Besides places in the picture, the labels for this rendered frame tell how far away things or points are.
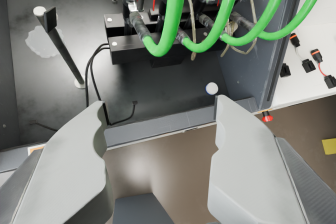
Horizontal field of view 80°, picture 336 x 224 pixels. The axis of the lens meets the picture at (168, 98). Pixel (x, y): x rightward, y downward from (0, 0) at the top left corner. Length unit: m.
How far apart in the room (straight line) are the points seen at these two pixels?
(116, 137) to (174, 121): 0.14
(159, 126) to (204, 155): 1.08
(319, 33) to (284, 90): 0.25
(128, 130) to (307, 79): 0.52
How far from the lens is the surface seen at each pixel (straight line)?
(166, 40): 0.21
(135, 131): 0.48
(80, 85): 0.63
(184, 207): 1.54
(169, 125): 0.49
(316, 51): 0.74
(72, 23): 0.73
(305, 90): 0.69
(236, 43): 0.38
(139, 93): 0.62
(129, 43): 0.51
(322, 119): 2.24
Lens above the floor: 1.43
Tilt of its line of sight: 71 degrees down
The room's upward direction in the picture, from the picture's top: 42 degrees clockwise
